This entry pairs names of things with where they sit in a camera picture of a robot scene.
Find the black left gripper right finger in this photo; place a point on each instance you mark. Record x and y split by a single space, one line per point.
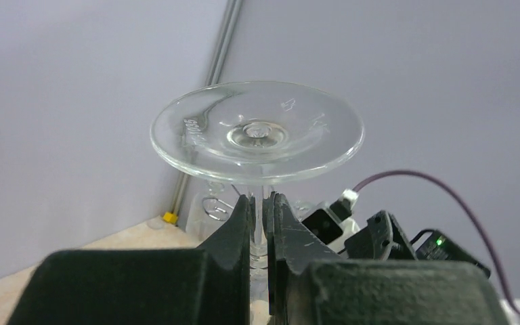
311 284

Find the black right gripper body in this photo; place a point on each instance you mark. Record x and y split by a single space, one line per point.
382 239

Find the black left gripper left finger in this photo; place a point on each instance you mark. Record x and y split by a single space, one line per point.
208 284

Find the etched wine glass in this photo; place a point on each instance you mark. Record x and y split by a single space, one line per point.
198 224

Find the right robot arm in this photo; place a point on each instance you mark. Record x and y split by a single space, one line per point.
434 245

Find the chrome wine glass rack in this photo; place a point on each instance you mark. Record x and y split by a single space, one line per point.
212 203

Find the yellow clamp right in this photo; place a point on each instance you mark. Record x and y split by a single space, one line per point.
170 217

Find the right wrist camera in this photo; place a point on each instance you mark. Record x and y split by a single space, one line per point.
332 223

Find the corner wall rail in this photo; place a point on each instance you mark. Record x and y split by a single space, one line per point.
216 95

